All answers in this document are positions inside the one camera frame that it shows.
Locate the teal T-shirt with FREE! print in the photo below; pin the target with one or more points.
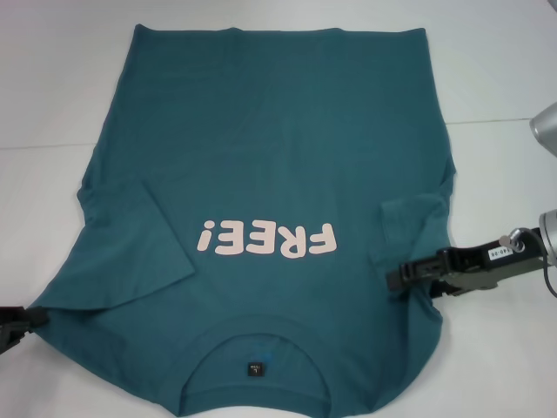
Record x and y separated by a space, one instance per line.
278 152

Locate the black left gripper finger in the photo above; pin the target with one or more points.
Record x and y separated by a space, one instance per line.
37 320

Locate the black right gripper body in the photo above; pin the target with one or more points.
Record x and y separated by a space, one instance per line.
474 265

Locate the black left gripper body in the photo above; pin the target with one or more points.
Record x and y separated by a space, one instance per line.
11 326

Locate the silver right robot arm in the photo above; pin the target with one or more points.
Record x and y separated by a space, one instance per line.
550 231

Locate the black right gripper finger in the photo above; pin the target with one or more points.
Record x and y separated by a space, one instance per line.
444 289
409 274

